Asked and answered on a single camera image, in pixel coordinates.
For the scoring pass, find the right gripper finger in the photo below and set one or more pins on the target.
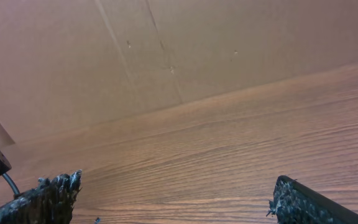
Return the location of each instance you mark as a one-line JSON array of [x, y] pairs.
[[295, 203]]

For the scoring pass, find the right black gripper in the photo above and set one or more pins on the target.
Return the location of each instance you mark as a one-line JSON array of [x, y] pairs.
[[51, 202]]

